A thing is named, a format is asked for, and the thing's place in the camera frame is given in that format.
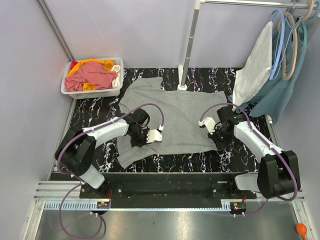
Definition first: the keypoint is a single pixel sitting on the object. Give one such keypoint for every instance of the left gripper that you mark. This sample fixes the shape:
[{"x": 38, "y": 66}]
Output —
[{"x": 138, "y": 140}]

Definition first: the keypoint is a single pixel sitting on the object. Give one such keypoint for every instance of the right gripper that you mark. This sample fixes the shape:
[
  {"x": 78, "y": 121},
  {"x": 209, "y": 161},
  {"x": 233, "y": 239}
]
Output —
[{"x": 220, "y": 141}]

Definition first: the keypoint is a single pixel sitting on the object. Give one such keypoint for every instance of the grey t shirt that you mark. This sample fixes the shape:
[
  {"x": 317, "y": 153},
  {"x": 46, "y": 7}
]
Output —
[{"x": 178, "y": 110}]

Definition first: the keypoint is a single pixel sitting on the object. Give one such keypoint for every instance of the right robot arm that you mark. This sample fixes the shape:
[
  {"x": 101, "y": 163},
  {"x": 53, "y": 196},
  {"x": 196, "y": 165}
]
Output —
[{"x": 278, "y": 174}]

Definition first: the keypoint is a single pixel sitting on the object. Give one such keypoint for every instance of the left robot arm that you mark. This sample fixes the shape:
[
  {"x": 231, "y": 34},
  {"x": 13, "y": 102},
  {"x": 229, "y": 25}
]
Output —
[{"x": 76, "y": 151}]

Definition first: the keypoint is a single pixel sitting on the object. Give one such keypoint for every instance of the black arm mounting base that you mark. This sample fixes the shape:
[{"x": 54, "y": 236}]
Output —
[{"x": 167, "y": 191}]

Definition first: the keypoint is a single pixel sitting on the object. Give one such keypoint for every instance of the white laundry basket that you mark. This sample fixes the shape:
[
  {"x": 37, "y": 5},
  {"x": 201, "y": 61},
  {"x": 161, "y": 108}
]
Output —
[{"x": 92, "y": 78}]

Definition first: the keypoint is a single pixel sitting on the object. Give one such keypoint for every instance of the white garment in basket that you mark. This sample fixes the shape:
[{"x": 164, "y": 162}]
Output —
[{"x": 116, "y": 81}]

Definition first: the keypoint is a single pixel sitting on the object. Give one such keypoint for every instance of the white hanging cloth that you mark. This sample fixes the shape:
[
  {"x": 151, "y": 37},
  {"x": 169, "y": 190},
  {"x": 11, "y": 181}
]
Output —
[{"x": 250, "y": 79}]

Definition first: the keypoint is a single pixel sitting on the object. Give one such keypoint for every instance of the metal clothes rack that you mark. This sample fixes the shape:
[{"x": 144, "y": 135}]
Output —
[{"x": 183, "y": 69}]

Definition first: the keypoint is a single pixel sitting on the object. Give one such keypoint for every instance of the orange shirt in basket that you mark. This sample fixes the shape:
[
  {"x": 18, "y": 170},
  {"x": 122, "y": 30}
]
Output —
[{"x": 97, "y": 63}]

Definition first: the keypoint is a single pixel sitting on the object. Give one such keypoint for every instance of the pink shirt in basket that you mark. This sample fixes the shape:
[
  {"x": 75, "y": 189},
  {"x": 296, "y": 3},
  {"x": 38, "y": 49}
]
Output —
[{"x": 91, "y": 77}]

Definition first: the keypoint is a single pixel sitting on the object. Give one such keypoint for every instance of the beige plastic hanger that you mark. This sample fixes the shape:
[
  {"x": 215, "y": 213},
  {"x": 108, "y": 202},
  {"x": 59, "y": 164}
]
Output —
[{"x": 293, "y": 41}]

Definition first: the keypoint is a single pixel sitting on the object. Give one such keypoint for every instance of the magenta garment in basket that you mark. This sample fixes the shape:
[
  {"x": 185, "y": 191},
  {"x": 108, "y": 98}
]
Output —
[{"x": 72, "y": 64}]

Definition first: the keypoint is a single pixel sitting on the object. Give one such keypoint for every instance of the blue plastic hanger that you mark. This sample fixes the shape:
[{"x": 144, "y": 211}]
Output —
[{"x": 278, "y": 58}]

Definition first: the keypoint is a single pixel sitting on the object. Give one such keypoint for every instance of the teal hanging garment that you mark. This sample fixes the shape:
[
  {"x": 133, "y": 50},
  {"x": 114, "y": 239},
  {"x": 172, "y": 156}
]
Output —
[{"x": 275, "y": 94}]

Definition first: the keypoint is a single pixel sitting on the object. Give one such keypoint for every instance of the orange ball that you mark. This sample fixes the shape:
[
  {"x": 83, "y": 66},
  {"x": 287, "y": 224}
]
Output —
[{"x": 302, "y": 230}]

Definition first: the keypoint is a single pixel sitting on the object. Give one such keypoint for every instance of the teal plastic hanger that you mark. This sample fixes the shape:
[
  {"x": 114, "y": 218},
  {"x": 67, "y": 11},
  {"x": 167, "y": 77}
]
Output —
[{"x": 302, "y": 34}]

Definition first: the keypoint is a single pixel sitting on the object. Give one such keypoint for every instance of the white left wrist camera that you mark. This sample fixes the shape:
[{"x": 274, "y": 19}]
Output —
[{"x": 154, "y": 135}]

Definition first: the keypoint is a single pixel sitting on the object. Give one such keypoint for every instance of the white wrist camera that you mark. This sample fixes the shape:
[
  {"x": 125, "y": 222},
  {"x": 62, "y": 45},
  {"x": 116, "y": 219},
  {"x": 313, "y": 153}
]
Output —
[
  {"x": 208, "y": 123},
  {"x": 154, "y": 135}
]

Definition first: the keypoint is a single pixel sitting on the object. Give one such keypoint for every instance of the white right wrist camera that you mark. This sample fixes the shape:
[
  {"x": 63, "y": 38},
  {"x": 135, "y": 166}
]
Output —
[{"x": 208, "y": 123}]

